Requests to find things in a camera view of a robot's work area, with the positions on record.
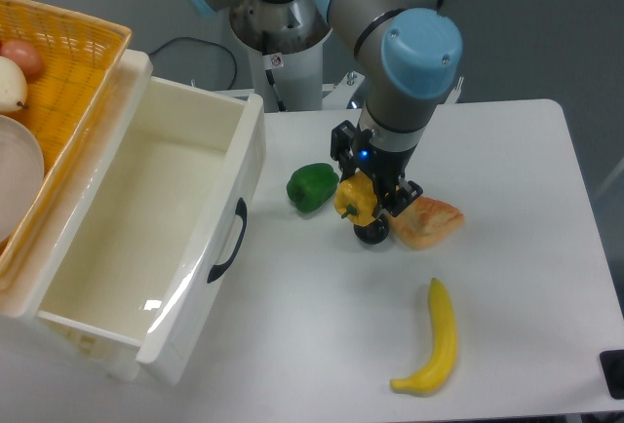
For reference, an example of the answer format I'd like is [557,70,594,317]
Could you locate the green bell pepper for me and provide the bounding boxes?
[287,163,339,213]

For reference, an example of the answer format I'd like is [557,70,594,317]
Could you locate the white pear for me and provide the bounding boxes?
[0,57,28,113]

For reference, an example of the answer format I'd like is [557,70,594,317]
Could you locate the red apple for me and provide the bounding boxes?
[1,39,45,80]

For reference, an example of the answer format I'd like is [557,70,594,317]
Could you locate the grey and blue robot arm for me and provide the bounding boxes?
[189,0,463,226]

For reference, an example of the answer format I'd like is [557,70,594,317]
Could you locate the black device at edge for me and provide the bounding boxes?
[599,349,624,400]

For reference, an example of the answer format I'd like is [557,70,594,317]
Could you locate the black drawer handle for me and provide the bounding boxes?
[207,198,248,284]

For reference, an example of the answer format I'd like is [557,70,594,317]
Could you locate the yellow woven basket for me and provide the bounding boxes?
[1,0,132,290]

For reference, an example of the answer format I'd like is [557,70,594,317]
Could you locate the white plate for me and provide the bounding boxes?
[1,116,44,242]

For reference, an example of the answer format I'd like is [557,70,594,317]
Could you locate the yellow banana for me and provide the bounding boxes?
[389,278,458,396]

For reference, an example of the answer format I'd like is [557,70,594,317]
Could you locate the white table bracket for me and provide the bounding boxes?
[445,76,464,105]

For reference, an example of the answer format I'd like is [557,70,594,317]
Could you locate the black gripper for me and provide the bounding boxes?
[330,121,422,218]

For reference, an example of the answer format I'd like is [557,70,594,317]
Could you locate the yellow bell pepper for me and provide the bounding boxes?
[333,172,377,227]

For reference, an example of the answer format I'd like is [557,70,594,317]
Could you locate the white open drawer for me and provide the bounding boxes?
[34,75,267,387]

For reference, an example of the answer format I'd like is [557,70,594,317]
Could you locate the black round knob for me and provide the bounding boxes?
[353,214,390,246]

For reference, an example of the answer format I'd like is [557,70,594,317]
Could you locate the triangular pastry bread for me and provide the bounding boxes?
[388,196,465,250]

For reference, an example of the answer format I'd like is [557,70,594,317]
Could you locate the black cable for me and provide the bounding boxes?
[147,35,239,91]

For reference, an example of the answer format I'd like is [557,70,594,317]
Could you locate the white drawer cabinet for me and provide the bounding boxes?
[1,50,153,380]

